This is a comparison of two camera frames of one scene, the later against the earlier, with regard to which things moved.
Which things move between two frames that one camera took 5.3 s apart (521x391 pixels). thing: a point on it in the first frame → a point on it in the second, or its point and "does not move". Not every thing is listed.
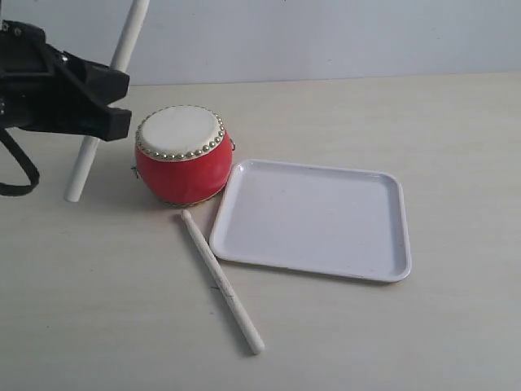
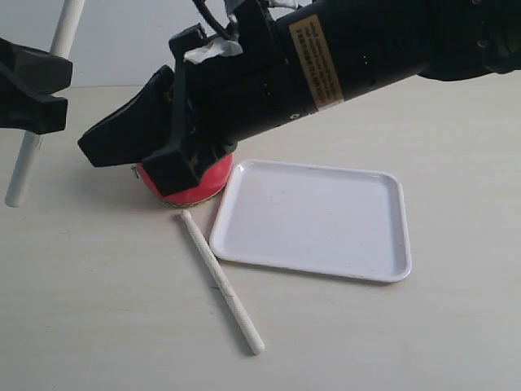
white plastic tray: [316, 217] does not move
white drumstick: [249, 331] does not move
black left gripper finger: [106, 124] → [38, 114]
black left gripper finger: [101, 83] → [43, 72]
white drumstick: [89, 148] → [63, 43]
